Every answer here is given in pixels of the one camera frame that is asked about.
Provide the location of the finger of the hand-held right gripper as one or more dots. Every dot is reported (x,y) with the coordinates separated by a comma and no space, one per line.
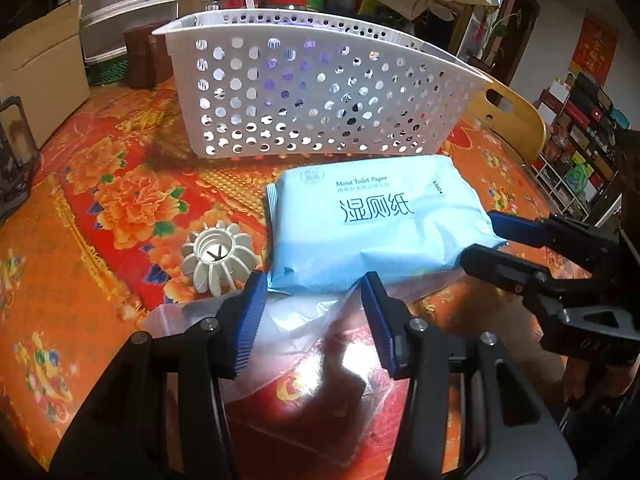
(500,265)
(515,226)

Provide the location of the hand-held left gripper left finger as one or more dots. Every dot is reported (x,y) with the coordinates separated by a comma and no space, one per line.
(250,320)

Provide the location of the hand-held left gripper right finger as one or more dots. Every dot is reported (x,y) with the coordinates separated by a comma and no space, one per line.
(380,330)

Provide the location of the clear plastic bag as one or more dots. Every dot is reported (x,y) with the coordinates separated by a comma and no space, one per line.
(290,330)

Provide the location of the light blue wet wipe pack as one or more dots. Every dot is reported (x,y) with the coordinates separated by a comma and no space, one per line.
(360,240)

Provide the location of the white perforated plastic basket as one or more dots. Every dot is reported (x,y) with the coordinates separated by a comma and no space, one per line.
(182,85)

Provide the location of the purple tissue pack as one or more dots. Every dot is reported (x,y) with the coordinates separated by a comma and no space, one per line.
(300,24)

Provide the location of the white ribbed plastic ball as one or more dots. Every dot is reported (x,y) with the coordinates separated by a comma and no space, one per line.
(200,270)

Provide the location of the wooden chair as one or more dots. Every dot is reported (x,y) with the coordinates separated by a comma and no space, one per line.
(520,125)

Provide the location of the cluttered storage shelf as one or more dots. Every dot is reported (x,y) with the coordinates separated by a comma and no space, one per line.
(580,135)

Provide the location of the red floral tablecloth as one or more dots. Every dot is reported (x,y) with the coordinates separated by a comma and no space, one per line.
(100,200)

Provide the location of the green potted plant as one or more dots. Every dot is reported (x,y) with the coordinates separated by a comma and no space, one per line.
(500,27)

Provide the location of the brown canister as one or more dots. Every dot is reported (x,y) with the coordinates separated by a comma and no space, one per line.
(136,55)
(160,52)

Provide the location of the green plastic crate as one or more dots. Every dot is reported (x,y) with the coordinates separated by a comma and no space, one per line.
(107,72)

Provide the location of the open cardboard box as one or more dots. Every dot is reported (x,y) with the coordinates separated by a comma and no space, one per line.
(40,75)

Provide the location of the white stacked drawer tower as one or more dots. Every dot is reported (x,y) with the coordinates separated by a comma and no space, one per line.
(130,10)

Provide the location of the red wall poster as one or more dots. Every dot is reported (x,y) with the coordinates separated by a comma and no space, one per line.
(595,47)

